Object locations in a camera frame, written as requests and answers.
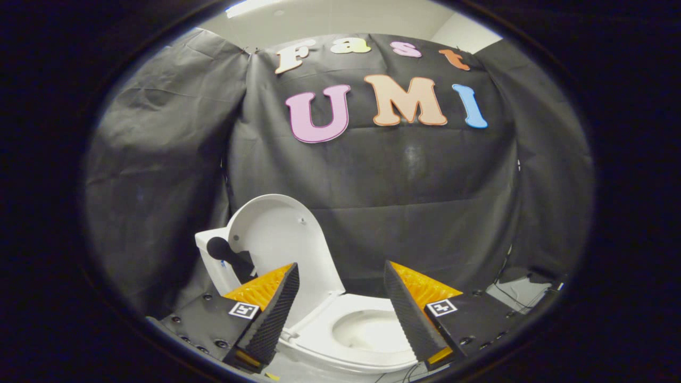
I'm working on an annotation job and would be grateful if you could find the tangle of thin cables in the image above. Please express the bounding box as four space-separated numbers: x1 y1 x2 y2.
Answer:
372 363 426 383

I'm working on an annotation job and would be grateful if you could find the white toilet lid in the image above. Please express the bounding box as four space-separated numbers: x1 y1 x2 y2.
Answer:
226 194 346 330

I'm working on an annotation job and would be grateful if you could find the black backdrop cloth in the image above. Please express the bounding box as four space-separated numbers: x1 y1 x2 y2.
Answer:
85 28 595 320

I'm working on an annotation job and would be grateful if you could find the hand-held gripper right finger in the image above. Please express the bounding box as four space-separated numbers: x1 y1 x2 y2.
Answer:
383 261 527 372

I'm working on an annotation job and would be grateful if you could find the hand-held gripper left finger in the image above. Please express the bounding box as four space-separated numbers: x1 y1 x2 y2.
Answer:
160 262 300 373

